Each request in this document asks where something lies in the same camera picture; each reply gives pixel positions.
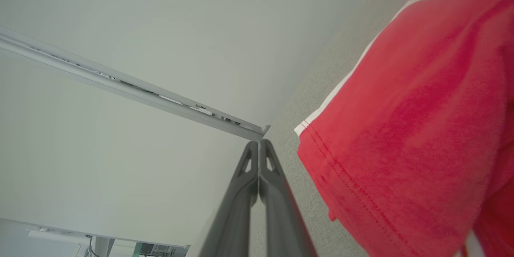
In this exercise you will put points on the grey partition post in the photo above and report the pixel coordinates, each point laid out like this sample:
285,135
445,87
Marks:
132,88

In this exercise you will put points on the red shorts with white stripe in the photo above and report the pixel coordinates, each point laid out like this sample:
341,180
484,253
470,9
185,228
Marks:
421,128

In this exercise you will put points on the green background shelf unit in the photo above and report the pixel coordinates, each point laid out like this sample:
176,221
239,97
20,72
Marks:
160,249

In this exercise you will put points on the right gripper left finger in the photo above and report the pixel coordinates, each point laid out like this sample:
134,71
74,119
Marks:
237,217

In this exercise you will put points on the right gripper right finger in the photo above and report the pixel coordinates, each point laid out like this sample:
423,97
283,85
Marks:
281,217

